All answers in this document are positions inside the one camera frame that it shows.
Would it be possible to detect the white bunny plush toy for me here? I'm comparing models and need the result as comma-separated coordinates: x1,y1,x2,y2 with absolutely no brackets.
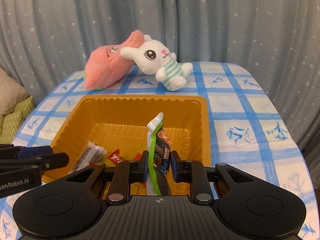
120,35,193,92

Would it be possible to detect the blue checkered tablecloth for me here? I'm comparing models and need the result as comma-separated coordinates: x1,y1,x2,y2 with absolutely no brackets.
13,62,319,239

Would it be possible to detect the grey star curtain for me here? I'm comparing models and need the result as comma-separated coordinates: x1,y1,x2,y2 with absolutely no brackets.
1,0,319,187

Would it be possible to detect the pink starfish plush toy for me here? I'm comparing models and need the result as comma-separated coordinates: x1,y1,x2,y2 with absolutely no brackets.
84,30,144,90

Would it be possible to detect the green zigzag cushion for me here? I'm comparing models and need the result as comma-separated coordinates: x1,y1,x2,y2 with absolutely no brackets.
1,96,35,144

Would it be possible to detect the clear black seaweed snack packet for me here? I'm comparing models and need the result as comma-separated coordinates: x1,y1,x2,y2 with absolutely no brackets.
68,141,107,174

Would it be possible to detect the orange plastic tray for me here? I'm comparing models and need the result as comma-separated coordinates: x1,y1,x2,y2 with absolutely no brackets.
43,95,211,183

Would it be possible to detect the small red candy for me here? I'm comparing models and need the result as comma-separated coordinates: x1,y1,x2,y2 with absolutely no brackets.
108,149,124,165

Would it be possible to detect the silver green snack pouch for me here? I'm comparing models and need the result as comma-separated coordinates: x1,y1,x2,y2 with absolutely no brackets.
146,112,171,196

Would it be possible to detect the beige cushion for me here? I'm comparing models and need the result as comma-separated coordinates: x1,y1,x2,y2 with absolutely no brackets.
0,68,29,115

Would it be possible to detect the red wrapper snack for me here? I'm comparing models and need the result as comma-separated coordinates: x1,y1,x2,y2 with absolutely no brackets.
134,153,142,161

